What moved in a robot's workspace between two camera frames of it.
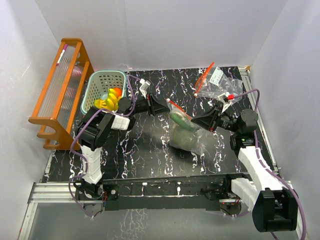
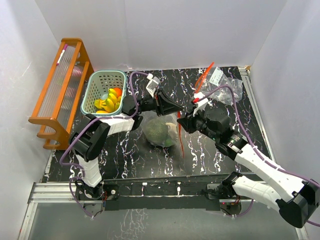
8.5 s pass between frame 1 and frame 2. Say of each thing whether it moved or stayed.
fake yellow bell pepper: stayed
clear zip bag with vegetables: moved
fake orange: stayed
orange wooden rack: stayed
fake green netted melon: moved
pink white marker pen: stayed
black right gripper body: moved
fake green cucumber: moved
